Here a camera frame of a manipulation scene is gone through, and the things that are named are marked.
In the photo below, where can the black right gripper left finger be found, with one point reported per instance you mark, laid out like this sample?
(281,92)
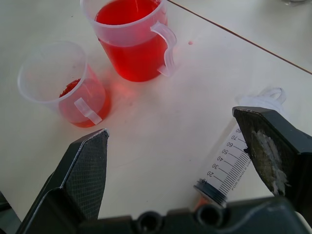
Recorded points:
(83,170)

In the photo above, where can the clear plastic syringe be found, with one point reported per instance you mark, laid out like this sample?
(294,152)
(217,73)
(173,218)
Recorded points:
(226,168)

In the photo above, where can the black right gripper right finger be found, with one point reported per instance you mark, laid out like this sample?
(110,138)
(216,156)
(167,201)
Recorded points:
(273,146)

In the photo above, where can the large beaker of red liquid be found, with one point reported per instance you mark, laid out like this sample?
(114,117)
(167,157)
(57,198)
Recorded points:
(132,39)

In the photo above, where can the small beaker of red liquid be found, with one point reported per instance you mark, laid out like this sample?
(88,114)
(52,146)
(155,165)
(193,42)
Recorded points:
(64,85)

